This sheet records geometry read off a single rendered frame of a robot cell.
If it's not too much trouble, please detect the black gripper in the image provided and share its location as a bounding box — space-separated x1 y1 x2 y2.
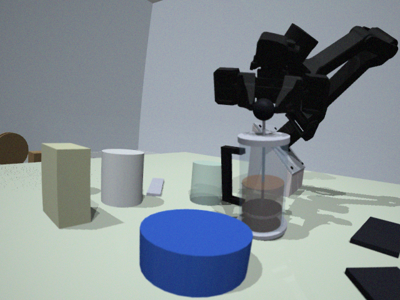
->
213 66 331 116

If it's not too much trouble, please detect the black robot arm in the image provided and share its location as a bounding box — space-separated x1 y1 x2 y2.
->
250 23 398 147

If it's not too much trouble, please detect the glass french press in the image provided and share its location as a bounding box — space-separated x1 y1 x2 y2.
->
221 98 290 240

